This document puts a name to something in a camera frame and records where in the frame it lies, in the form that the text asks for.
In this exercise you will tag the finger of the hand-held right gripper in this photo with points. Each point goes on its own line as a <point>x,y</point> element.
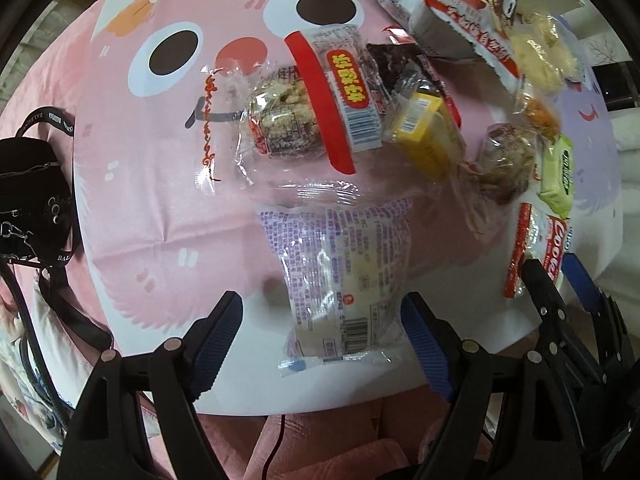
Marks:
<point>587,285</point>
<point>547,300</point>

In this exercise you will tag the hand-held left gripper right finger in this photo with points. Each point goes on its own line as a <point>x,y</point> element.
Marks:
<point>425,350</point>

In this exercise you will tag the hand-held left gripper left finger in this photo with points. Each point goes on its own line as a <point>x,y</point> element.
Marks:
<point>215,355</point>

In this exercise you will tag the red-edged white snack packet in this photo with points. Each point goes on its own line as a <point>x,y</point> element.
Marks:
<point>535,245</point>

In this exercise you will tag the green snack packet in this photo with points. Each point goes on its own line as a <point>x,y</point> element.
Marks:
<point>557,175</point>

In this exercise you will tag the clear purple-print cake packet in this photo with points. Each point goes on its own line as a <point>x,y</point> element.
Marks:
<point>340,270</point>

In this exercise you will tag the brown nut cluster packet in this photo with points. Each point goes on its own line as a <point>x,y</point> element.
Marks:
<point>500,165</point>

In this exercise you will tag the small orange snack packet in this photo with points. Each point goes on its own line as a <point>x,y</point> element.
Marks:
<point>537,110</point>

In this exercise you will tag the yellow snack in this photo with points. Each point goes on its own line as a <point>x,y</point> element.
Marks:
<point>425,135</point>

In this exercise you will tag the pale cracker clear packet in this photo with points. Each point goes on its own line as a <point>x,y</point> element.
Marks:
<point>545,55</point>

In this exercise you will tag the clear nut bar packet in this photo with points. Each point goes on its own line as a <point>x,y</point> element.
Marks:
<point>280,120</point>

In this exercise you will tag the red-striped clear snack packet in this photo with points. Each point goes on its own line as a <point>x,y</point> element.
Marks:
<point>350,95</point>

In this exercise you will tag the white red snack packet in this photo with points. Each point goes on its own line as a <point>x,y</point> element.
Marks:
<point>465,30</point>

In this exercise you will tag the dark brown snack packet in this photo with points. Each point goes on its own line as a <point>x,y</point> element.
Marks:
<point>395,60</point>

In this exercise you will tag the pink quilted cloth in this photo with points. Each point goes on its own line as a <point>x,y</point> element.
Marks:
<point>340,440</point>

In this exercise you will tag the cartoon printed table cover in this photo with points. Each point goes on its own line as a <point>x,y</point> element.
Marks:
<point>150,210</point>

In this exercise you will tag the white printed sheet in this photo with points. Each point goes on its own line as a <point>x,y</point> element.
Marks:
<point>30,360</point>

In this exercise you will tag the dark window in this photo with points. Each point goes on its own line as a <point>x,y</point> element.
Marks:
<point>625,85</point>

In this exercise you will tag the white leaf-print curtain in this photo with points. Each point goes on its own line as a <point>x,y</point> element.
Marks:
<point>610,45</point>

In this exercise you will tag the pink blanket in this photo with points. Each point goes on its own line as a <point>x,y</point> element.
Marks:
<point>50,75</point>

